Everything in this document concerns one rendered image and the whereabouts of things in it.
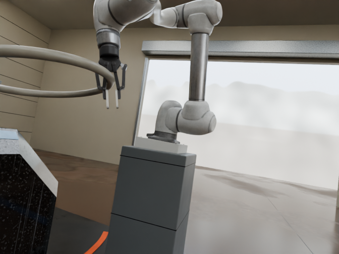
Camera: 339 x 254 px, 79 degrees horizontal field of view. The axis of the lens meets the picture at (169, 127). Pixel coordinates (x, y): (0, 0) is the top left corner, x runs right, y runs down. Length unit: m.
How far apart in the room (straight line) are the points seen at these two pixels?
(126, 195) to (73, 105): 5.95
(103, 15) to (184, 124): 0.70
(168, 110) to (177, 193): 0.50
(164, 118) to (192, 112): 0.20
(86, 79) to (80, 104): 0.78
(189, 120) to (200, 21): 0.54
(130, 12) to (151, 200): 0.92
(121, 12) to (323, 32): 5.70
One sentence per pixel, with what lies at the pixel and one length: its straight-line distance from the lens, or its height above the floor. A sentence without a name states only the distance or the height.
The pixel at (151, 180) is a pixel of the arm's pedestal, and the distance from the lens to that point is 1.20.
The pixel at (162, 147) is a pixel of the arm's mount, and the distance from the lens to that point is 1.23.
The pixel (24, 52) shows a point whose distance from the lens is 0.66.
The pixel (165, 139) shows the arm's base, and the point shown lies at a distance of 1.29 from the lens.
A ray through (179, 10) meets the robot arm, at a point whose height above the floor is 1.59.
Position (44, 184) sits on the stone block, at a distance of 1.02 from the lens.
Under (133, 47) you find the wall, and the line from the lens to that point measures 6.52.
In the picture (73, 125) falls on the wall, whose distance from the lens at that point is 6.93.
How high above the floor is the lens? 0.87
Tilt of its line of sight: 4 degrees up
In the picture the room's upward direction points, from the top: 8 degrees clockwise
